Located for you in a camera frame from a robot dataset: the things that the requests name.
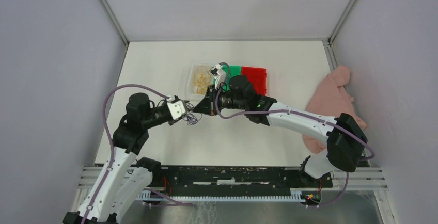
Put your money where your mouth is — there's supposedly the pink cloth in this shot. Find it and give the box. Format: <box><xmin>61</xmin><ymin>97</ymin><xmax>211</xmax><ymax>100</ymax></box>
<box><xmin>303</xmin><ymin>65</ymin><xmax>368</xmax><ymax>155</ymax></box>

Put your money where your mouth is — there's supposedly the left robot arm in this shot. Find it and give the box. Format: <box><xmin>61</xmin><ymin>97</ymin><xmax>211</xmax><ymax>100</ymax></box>
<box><xmin>63</xmin><ymin>93</ymin><xmax>189</xmax><ymax>223</ymax></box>

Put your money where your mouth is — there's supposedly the yellow cable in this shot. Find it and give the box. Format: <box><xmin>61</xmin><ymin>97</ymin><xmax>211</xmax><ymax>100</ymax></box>
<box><xmin>191</xmin><ymin>66</ymin><xmax>214</xmax><ymax>94</ymax></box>

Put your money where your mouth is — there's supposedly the white slotted cable duct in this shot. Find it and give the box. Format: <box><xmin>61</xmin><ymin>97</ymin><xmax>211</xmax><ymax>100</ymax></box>
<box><xmin>136</xmin><ymin>190</ymin><xmax>305</xmax><ymax>203</ymax></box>

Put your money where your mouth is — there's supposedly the coloured cable bundle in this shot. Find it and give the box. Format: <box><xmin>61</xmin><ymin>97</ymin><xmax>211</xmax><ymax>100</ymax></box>
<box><xmin>181</xmin><ymin>107</ymin><xmax>202</xmax><ymax>126</ymax></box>

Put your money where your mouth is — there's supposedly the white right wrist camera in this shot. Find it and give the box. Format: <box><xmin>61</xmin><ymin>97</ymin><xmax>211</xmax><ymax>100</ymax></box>
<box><xmin>209</xmin><ymin>62</ymin><xmax>231</xmax><ymax>90</ymax></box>

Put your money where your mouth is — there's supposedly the green plastic bin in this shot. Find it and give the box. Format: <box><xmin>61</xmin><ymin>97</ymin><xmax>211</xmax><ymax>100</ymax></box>
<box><xmin>229</xmin><ymin>65</ymin><xmax>242</xmax><ymax>78</ymax></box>

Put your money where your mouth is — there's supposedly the red plastic bin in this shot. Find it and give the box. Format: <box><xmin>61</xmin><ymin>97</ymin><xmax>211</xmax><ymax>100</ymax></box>
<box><xmin>241</xmin><ymin>67</ymin><xmax>267</xmax><ymax>95</ymax></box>

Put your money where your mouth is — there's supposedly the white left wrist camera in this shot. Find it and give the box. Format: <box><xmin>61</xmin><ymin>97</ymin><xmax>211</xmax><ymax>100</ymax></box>
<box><xmin>166</xmin><ymin>95</ymin><xmax>189</xmax><ymax>121</ymax></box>

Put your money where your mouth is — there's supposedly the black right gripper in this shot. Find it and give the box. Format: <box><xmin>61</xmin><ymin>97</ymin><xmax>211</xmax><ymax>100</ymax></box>
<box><xmin>193</xmin><ymin>84</ymin><xmax>247</xmax><ymax>116</ymax></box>

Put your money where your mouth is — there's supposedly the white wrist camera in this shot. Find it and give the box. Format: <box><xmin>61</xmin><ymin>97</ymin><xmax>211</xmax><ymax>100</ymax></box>
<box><xmin>209</xmin><ymin>62</ymin><xmax>231</xmax><ymax>90</ymax></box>
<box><xmin>166</xmin><ymin>95</ymin><xmax>189</xmax><ymax>121</ymax></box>

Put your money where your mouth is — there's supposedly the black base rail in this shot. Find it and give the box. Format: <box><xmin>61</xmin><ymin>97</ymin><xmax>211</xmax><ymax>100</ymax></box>
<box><xmin>149</xmin><ymin>165</ymin><xmax>333</xmax><ymax>197</ymax></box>

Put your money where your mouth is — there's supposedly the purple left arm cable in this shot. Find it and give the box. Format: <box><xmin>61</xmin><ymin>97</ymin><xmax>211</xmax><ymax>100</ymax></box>
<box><xmin>79</xmin><ymin>84</ymin><xmax>194</xmax><ymax>224</ymax></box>

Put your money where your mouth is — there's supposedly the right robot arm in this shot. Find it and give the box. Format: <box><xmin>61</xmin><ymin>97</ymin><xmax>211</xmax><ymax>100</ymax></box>
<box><xmin>193</xmin><ymin>76</ymin><xmax>367</xmax><ymax>187</ymax></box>

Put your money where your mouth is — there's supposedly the clear plastic bin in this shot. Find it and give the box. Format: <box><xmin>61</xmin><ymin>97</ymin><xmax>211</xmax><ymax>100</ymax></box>
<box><xmin>185</xmin><ymin>63</ymin><xmax>215</xmax><ymax>102</ymax></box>

